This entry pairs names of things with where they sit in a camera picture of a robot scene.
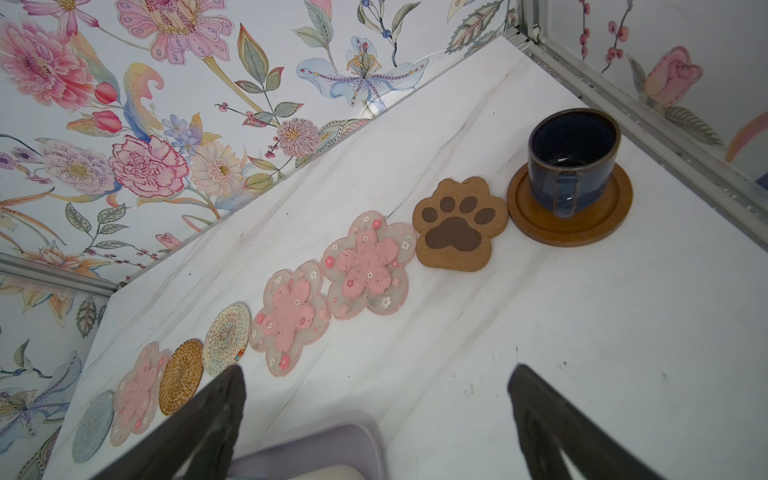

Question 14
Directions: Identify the grey round coaster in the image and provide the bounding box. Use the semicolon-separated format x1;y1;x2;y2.
71;390;114;464

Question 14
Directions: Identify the colourful patterned round coaster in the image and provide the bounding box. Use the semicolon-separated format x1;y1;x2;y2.
202;302;251;377

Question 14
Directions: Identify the dark navy small mug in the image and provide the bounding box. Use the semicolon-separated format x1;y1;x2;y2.
528;108;621;219

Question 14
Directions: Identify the aluminium corner post left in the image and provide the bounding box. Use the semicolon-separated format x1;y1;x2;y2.
1;253;119;297

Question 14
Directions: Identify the aluminium corner post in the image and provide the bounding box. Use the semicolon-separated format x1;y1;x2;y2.
504;1;767;249
1;253;119;297

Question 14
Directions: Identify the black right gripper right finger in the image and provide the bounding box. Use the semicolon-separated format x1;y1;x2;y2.
507;364;660;479

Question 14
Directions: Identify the cork paw coaster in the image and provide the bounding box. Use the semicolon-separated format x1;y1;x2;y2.
412;176;509;272

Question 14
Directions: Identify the woven tan round coaster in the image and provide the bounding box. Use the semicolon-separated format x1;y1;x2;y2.
158;339;204;416

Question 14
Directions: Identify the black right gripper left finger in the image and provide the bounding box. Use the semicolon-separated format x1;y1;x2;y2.
95;365;246;479

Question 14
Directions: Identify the lilac tray mat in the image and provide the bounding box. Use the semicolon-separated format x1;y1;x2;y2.
227;422;387;479

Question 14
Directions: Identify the aluminium corner post right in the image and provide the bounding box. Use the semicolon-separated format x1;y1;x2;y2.
504;1;767;249

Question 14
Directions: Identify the brown wooden round coaster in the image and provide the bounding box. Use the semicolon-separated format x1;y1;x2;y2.
507;165;633;247

